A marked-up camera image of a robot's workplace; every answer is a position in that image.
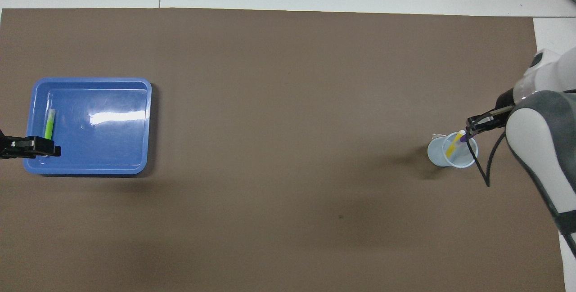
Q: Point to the purple pen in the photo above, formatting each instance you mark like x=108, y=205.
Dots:
x=463, y=139

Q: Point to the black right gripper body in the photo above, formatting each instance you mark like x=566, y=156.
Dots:
x=505, y=102

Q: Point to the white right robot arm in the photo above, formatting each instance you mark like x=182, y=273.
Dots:
x=540, y=148

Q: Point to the light blue plastic cup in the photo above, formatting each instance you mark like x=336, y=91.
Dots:
x=436, y=154

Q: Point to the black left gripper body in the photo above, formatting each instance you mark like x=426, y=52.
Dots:
x=13, y=146

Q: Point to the green pen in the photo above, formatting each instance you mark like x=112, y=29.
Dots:
x=49, y=123

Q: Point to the brown table mat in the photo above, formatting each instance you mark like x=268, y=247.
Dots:
x=288, y=103

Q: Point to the blue plastic tray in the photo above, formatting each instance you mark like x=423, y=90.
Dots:
x=112, y=148

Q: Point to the yellow pen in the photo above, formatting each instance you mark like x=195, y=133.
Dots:
x=452, y=148

